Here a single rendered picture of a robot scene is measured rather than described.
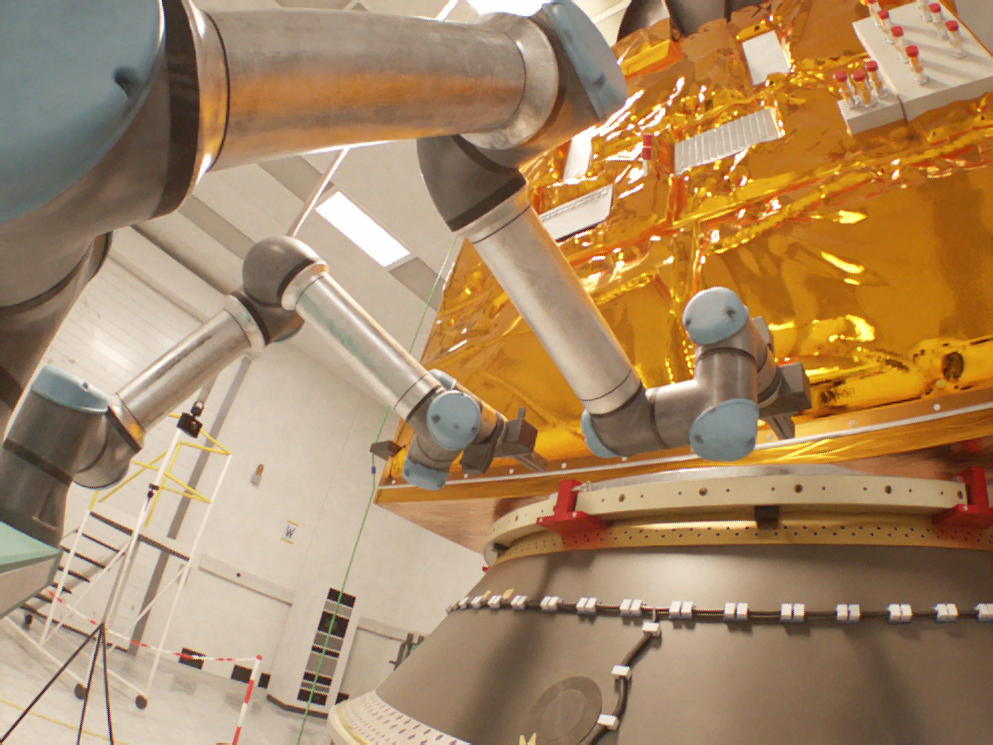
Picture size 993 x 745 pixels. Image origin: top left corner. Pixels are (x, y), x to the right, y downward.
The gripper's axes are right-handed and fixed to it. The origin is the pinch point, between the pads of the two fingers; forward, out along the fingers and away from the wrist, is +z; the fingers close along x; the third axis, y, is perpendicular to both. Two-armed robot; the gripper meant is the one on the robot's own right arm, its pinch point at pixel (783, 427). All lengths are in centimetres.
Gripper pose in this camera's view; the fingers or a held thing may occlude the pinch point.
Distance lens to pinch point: 91.3
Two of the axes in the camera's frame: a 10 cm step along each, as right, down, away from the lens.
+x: 7.3, -1.9, -6.5
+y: -2.2, 8.4, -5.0
